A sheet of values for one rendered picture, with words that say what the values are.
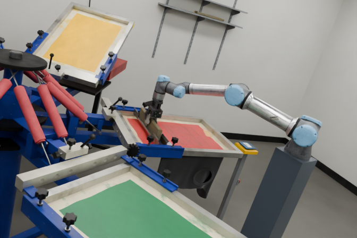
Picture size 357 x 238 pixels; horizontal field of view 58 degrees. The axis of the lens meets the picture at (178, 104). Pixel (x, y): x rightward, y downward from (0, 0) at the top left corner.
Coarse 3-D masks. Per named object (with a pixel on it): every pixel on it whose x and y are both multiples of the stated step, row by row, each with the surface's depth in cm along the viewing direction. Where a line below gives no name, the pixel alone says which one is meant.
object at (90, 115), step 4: (88, 116) 191; (92, 116) 193; (96, 116) 194; (100, 116) 196; (88, 120) 192; (92, 120) 193; (96, 120) 194; (104, 120) 196; (96, 124) 195; (104, 124) 197; (108, 124) 198; (112, 124) 199
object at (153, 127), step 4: (140, 108) 226; (140, 112) 226; (144, 112) 220; (140, 116) 225; (152, 120) 210; (148, 124) 211; (152, 124) 205; (156, 124) 205; (148, 128) 211; (152, 128) 205; (156, 128) 200; (152, 132) 204; (156, 132) 199; (160, 132) 199; (156, 136) 199; (160, 136) 200
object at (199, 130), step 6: (132, 120) 228; (138, 120) 231; (132, 126) 217; (138, 126) 220; (162, 126) 233; (186, 126) 247; (192, 126) 250; (198, 126) 254; (162, 132) 222; (198, 132) 242
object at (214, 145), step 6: (138, 132) 211; (144, 132) 214; (144, 138) 205; (168, 138) 216; (204, 138) 234; (210, 138) 238; (174, 144) 209; (180, 144) 212; (210, 144) 227; (216, 144) 230
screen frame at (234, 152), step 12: (180, 120) 255; (192, 120) 260; (204, 120) 262; (132, 132) 200; (216, 132) 244; (228, 144) 229; (204, 156) 206; (216, 156) 210; (228, 156) 215; (240, 156) 219
